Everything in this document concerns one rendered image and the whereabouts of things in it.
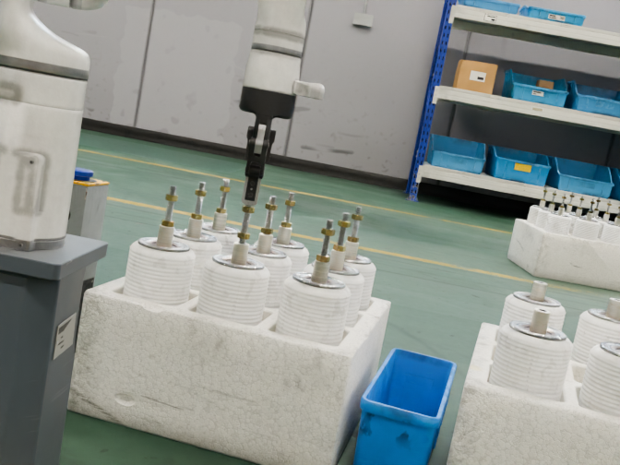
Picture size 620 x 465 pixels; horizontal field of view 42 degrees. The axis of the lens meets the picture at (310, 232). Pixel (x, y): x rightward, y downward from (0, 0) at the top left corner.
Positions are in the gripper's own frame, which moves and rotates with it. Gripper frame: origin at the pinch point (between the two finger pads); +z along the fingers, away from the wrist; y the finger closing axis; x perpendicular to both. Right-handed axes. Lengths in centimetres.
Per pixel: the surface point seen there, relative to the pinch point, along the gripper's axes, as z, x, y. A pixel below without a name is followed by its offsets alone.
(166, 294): 16.7, -9.2, 1.1
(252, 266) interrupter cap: 10.3, 2.0, 1.8
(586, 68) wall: -80, 218, -494
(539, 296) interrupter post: 9.5, 47.9, -10.8
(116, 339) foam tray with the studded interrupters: 23.5, -14.8, 3.7
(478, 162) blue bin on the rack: 1, 139, -433
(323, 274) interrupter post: 9.2, 11.9, 4.0
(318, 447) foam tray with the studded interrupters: 30.9, 15.1, 11.9
